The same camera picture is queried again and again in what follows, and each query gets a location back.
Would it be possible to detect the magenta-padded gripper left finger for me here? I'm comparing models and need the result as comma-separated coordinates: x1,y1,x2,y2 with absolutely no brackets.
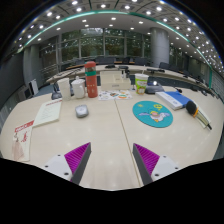
43,142,92,185

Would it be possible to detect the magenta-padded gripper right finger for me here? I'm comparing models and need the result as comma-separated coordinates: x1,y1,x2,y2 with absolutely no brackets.
132,143,181,186

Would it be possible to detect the silver computer mouse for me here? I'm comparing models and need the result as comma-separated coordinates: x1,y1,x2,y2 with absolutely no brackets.
75,104,90,119

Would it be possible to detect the round teal cartoon mouse pad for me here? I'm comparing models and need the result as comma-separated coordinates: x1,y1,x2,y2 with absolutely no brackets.
132,100,174,128

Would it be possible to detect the black handheld microphone yellow band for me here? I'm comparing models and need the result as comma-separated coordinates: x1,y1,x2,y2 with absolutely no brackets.
185,100,213,131

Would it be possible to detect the blue and white book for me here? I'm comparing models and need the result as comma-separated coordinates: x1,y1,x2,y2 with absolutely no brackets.
155,90,192,111

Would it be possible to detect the white lidded ceramic mug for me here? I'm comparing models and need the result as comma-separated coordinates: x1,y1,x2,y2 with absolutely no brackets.
71,76,87,99

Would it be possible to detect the grey boxy monitor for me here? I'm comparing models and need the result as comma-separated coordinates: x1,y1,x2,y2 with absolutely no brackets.
18,84,33,101

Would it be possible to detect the white standing unit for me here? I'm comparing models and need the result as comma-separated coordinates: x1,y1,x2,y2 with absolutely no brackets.
29,79,40,96

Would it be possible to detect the green printed cup with straw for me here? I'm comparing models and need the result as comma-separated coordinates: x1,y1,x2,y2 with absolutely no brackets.
134,64,150,95

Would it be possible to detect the colourful sticker sheet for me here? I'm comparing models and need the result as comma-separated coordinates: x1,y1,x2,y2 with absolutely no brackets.
98,89,133,101

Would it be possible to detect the red drink bottle green band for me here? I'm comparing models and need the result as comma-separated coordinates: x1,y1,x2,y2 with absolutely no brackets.
84,60,99,99

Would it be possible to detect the white cardboard box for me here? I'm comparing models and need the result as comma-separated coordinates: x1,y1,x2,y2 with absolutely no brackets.
99,70,132,92

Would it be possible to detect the curved beige conference desk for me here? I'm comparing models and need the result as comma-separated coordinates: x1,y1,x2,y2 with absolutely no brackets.
46,63,214,89

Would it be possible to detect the group of dark office chairs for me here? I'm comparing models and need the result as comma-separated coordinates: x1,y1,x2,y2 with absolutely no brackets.
59,55,209,86

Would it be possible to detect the group of round ceiling lights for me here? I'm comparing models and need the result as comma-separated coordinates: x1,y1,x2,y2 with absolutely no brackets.
16,0,224,68

